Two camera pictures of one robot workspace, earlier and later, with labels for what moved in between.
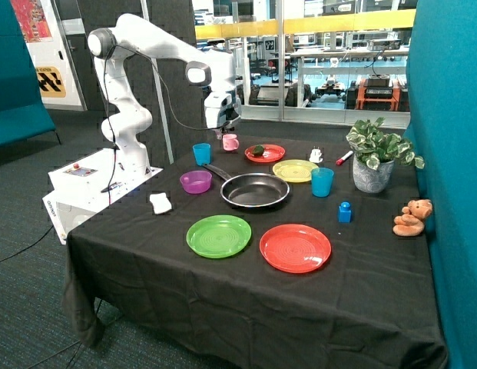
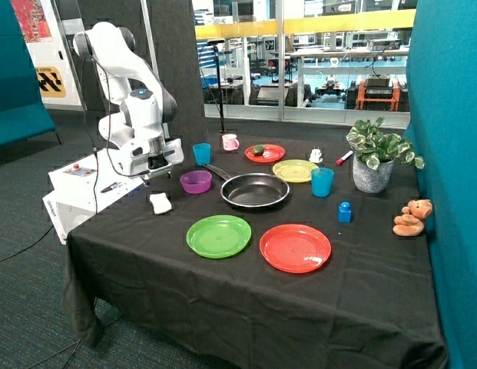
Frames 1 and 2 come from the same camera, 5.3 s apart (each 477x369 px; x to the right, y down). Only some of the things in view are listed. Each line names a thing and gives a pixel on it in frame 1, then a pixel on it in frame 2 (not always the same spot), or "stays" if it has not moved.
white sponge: x=160 y=203 stays
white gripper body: x=222 y=110 -> x=150 y=154
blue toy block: x=345 y=212 stays
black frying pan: x=250 y=189 stays
